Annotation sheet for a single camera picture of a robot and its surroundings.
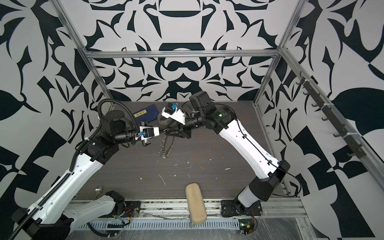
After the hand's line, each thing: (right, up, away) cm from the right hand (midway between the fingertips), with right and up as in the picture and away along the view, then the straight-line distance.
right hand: (167, 128), depth 61 cm
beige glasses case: (+12, -37, +12) cm, 40 cm away
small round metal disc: (-39, -33, +18) cm, 54 cm away
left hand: (-1, +3, +1) cm, 3 cm away
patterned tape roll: (-10, +1, +43) cm, 44 cm away
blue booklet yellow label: (-22, +7, +51) cm, 56 cm away
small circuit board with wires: (+36, -46, +10) cm, 59 cm away
